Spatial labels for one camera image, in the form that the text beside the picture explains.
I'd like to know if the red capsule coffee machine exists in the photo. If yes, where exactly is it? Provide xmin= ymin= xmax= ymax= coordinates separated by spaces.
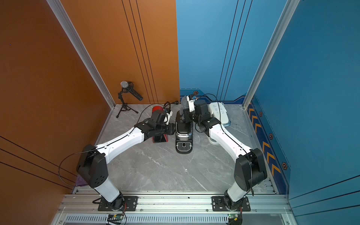
xmin=151 ymin=106 xmax=168 ymax=143

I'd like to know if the right circuit board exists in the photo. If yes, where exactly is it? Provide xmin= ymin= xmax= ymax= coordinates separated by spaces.
xmin=227 ymin=214 xmax=243 ymax=225

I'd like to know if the left circuit board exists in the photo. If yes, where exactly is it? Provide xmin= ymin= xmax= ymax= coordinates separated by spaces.
xmin=106 ymin=214 xmax=126 ymax=225

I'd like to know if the circuit board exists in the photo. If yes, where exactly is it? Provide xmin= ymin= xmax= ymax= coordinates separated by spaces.
xmin=106 ymin=214 xmax=126 ymax=225
xmin=227 ymin=214 xmax=243 ymax=225

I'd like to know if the red machine black cable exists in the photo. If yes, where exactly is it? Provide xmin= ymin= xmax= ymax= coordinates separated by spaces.
xmin=163 ymin=100 xmax=180 ymax=111

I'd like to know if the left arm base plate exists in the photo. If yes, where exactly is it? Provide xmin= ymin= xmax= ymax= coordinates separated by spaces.
xmin=93 ymin=196 xmax=138 ymax=212

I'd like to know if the white coffee machine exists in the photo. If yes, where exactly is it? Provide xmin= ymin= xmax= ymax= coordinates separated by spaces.
xmin=208 ymin=102 xmax=232 ymax=145

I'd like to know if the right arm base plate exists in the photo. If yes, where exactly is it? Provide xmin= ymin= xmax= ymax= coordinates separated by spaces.
xmin=211 ymin=196 xmax=251 ymax=212

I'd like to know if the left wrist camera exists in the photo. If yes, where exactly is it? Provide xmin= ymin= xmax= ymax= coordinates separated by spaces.
xmin=164 ymin=109 xmax=173 ymax=125

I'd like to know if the purple toy cube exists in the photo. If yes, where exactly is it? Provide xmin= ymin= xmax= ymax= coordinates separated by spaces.
xmin=76 ymin=175 xmax=88 ymax=187

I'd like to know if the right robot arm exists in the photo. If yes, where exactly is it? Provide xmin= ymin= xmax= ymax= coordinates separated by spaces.
xmin=177 ymin=95 xmax=268 ymax=211

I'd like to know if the microphone on black tripod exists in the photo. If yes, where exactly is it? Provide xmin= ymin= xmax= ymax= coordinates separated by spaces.
xmin=116 ymin=81 xmax=143 ymax=119

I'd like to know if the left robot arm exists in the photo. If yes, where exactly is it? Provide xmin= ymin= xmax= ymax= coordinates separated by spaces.
xmin=76 ymin=109 xmax=175 ymax=211

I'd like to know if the grey microfibre cloth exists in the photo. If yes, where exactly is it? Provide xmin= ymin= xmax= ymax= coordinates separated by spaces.
xmin=180 ymin=96 xmax=189 ymax=114

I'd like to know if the black coffee machine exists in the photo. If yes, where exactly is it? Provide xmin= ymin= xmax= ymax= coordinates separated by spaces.
xmin=175 ymin=111 xmax=193 ymax=154

